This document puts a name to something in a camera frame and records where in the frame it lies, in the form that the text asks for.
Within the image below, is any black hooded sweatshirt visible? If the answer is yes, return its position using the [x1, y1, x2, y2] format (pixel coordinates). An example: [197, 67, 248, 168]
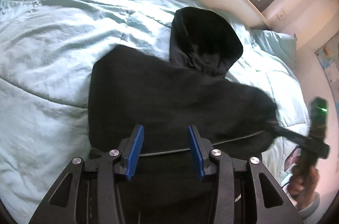
[88, 6, 279, 224]

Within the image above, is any grey right sleeve forearm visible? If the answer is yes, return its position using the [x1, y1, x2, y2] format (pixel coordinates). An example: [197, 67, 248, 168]
[298, 192, 320, 221]

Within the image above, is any person's right hand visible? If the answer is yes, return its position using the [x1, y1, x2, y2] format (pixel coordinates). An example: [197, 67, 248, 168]
[287, 157, 320, 211]

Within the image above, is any light green pillow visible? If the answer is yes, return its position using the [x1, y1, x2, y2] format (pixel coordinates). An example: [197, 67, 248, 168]
[251, 29, 297, 69]

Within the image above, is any light green duvet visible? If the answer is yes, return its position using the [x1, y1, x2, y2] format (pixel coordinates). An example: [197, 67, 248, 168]
[0, 0, 310, 224]

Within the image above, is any wall poster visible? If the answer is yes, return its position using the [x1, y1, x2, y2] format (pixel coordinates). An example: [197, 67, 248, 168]
[315, 35, 339, 115]

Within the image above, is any white wall socket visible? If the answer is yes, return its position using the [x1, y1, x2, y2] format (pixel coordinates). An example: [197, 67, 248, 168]
[276, 9, 286, 20]

